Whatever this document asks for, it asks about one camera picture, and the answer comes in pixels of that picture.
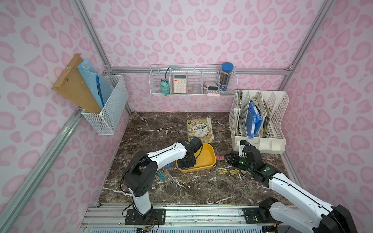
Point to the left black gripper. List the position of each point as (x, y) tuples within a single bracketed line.
[(189, 158)]

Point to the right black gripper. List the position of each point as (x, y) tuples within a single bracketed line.
[(236, 158)]

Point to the yellow plastic storage tray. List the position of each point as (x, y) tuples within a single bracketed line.
[(205, 159)]

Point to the yellow binder clip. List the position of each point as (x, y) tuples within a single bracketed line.
[(234, 172), (223, 171)]

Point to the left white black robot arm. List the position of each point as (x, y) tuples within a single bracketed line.
[(142, 169)]

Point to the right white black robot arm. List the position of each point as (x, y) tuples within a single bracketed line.
[(313, 215)]

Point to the illustrated children's history book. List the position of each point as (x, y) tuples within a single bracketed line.
[(200, 128)]

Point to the blue file folder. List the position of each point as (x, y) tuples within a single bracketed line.
[(253, 120)]

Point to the white plastic file organizer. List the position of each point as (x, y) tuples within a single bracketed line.
[(274, 142)]

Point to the clear glass cup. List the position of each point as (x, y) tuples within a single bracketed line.
[(196, 89)]

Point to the papers in file organizer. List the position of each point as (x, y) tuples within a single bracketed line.
[(240, 109)]

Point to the green mini desk fan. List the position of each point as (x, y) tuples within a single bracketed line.
[(165, 86)]

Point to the white desk calculator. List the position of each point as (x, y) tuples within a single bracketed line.
[(180, 84)]

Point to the blue lid pencil tube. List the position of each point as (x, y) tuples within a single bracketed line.
[(225, 73)]

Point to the blue pen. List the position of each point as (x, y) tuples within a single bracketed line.
[(99, 90)]

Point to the light blue document folder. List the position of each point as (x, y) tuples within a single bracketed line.
[(88, 73)]

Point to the brown kraft envelope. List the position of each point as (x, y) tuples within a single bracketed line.
[(71, 85)]

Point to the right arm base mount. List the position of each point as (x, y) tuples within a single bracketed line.
[(261, 214)]

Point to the white wire wall shelf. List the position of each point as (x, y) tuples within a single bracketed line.
[(196, 74)]

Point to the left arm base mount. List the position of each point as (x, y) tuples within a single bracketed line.
[(133, 217)]

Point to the white mesh wall basket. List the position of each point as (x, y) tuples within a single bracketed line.
[(105, 123)]

